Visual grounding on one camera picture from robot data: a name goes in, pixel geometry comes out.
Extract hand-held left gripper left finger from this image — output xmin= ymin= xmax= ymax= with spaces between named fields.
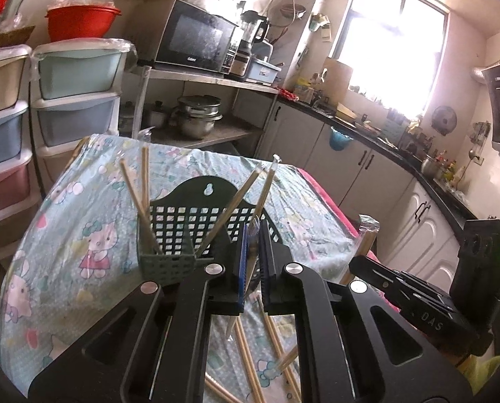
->
xmin=27 ymin=220 xmax=253 ymax=403

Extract metal kitchen shelf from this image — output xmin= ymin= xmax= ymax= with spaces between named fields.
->
xmin=124 ymin=65 xmax=280 ymax=152

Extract woven flat tray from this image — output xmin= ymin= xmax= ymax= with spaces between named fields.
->
xmin=0 ymin=25 xmax=36 ymax=53

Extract black kitchen countertop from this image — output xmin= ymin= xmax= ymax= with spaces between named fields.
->
xmin=277 ymin=88 xmax=486 ymax=236

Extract white kitchen cabinets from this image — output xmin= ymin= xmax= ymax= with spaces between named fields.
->
xmin=254 ymin=98 xmax=469 ymax=295

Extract black blender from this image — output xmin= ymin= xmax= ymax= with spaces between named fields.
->
xmin=229 ymin=10 xmax=271 ymax=81

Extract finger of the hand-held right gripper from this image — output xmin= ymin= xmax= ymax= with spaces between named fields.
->
xmin=348 ymin=255 xmax=457 ymax=316

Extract grey-blue dish box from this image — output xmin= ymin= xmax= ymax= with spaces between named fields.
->
xmin=247 ymin=56 xmax=282 ymax=85

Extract red plastic basin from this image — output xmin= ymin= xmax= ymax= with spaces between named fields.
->
xmin=45 ymin=5 xmax=122 ymax=43

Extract small steel pot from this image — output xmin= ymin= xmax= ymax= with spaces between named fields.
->
xmin=143 ymin=100 xmax=169 ymax=129

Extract black microwave oven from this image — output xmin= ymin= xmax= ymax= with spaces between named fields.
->
xmin=154 ymin=0 xmax=239 ymax=77

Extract green plastic utensil basket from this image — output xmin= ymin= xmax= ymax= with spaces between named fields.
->
xmin=137 ymin=175 xmax=284 ymax=295

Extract kitchen window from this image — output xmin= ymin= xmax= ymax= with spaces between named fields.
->
xmin=329 ymin=0 xmax=450 ymax=112

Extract cartoon cat printed cloth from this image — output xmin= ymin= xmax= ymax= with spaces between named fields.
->
xmin=0 ymin=134 xmax=360 ymax=403

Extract hanging wire strainer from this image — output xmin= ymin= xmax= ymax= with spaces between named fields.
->
xmin=279 ymin=3 xmax=307 ymax=19

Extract round wall fan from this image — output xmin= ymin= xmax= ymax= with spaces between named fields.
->
xmin=431 ymin=105 xmax=457 ymax=136

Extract large steel cooking pot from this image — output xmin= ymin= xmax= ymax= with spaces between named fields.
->
xmin=172 ymin=96 xmax=224 ymax=139

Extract group of wooden chopsticks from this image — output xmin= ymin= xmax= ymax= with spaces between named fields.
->
xmin=119 ymin=146 xmax=303 ymax=403

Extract chopstick pair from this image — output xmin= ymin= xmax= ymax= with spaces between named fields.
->
xmin=225 ymin=154 xmax=283 ymax=341
xmin=340 ymin=214 xmax=380 ymax=286

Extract blue hanging bin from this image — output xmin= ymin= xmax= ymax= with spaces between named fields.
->
xmin=329 ymin=126 xmax=355 ymax=152

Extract drawer tower with teal drawer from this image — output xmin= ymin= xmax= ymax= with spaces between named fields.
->
xmin=31 ymin=38 xmax=133 ymax=169

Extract steel cup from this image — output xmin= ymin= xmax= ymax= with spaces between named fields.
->
xmin=420 ymin=154 xmax=441 ymax=177

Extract pale cutting board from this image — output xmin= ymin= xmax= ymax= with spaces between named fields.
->
xmin=320 ymin=56 xmax=353 ymax=97

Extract drawer tower with cream drawer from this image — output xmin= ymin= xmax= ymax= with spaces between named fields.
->
xmin=0 ymin=44 xmax=43 ymax=257

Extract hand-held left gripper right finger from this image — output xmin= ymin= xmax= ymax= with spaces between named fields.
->
xmin=257 ymin=218 xmax=474 ymax=403

